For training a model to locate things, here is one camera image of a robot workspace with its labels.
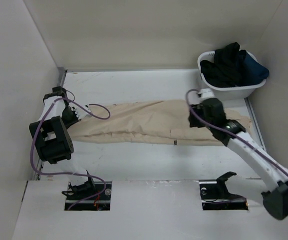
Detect beige trousers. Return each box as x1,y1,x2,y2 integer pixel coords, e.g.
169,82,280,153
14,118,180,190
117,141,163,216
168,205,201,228
70,98,253,146

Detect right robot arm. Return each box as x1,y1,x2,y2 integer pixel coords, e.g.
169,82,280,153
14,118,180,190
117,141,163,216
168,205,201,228
188,97,288,221

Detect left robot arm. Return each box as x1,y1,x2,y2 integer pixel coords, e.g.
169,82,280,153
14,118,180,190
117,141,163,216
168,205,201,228
29,86,96,200

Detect white laundry basket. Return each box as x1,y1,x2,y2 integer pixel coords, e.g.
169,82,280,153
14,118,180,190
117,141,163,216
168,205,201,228
197,51,267,101

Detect black garment in basket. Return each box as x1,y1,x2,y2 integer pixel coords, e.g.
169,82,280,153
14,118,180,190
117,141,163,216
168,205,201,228
200,42,243,88

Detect dark blue garment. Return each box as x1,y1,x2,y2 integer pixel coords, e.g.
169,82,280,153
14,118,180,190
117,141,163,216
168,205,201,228
239,50,270,86

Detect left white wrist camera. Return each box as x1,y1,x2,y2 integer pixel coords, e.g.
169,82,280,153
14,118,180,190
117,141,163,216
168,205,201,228
79,105,92,118

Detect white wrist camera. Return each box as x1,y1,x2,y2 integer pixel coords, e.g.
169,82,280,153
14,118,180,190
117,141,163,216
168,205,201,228
197,88,216,100
79,105,92,118

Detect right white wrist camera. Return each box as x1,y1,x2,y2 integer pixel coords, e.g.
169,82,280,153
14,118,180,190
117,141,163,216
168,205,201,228
197,88,216,100

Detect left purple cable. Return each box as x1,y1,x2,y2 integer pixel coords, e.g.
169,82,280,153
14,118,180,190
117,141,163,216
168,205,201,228
29,91,111,210

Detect purple cable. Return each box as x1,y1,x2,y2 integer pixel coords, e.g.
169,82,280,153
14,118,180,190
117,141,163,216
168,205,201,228
185,88,288,223
29,91,111,210

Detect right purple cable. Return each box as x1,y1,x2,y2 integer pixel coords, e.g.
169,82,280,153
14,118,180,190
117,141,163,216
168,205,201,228
185,88,288,223

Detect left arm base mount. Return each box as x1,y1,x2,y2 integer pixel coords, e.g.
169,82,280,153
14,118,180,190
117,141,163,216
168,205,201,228
62,181,112,212

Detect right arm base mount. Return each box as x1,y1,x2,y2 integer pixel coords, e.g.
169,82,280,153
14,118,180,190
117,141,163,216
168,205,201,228
199,181,249,211

